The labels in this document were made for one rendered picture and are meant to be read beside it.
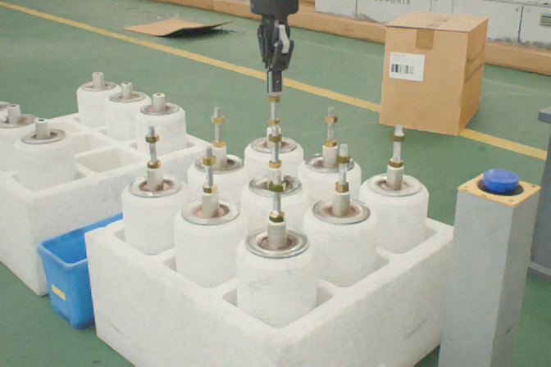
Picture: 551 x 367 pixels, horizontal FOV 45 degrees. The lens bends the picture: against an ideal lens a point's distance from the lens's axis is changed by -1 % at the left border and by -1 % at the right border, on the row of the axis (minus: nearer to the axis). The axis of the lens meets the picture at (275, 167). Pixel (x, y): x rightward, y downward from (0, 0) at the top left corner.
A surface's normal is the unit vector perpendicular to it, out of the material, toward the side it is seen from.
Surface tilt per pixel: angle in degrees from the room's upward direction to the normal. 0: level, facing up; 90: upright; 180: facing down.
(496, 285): 90
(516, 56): 90
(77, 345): 0
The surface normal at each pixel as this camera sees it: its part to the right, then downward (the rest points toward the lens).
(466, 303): -0.70, 0.26
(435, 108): -0.46, 0.31
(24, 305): 0.00, -0.93
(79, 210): 0.68, 0.27
